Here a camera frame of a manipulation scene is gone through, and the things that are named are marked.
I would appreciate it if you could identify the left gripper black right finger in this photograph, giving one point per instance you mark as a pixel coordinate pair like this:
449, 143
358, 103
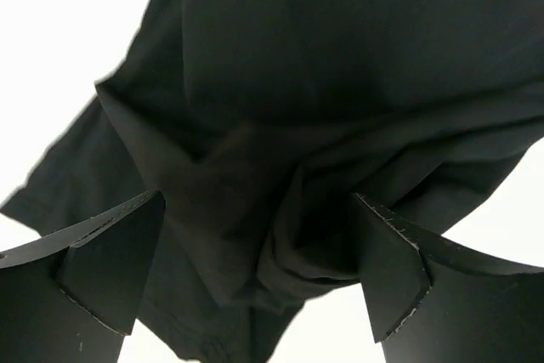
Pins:
432, 300

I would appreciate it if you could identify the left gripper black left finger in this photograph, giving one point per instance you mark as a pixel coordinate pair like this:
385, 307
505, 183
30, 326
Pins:
74, 295

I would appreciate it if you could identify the black trousers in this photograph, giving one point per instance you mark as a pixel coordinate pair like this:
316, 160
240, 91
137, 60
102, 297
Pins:
258, 119

